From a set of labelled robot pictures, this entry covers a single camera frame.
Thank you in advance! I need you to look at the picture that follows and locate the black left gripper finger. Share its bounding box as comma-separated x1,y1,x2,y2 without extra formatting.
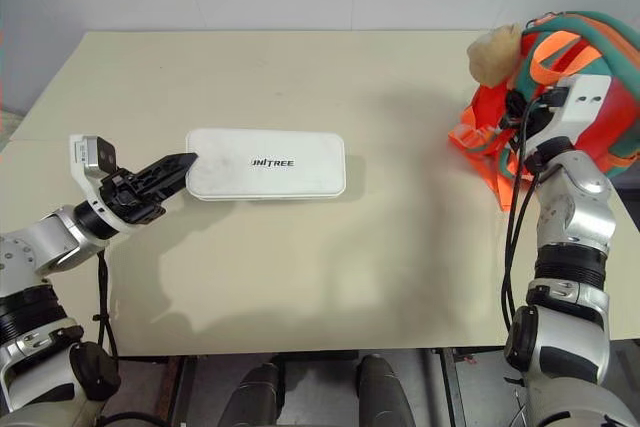
132,150,198,184
144,166,190,200

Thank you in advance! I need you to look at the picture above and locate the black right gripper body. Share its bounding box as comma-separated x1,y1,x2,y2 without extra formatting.
522,86,571,142

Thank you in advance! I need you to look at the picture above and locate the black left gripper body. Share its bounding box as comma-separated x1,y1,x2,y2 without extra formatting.
98,171,168,227

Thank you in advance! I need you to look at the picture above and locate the orange and teal backpack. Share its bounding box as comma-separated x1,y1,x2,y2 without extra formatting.
446,9,640,213

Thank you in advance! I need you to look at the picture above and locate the white rectangular Unitree box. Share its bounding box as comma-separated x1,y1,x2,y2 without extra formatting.
184,127,348,203

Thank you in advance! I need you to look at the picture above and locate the beige fuzzy plush charm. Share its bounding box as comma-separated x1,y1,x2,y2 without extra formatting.
466,21,524,87

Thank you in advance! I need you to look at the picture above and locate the dark rounded shape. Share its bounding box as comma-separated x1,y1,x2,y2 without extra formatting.
355,353,417,427
217,361,281,427

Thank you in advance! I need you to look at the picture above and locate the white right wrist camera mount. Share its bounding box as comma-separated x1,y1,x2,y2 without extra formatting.
556,74,614,141

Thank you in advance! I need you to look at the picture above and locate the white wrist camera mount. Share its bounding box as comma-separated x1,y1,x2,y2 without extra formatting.
68,133,119,208
556,74,614,141

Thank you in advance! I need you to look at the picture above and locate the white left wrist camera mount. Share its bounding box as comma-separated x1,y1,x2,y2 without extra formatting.
68,133,119,208

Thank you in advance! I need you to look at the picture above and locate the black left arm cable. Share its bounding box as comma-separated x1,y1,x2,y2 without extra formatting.
91,245,121,364

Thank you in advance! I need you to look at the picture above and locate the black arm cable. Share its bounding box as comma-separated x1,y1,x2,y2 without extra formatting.
91,245,121,364
499,96,545,334

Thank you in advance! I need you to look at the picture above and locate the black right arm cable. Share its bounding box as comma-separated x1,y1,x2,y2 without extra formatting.
499,96,545,334

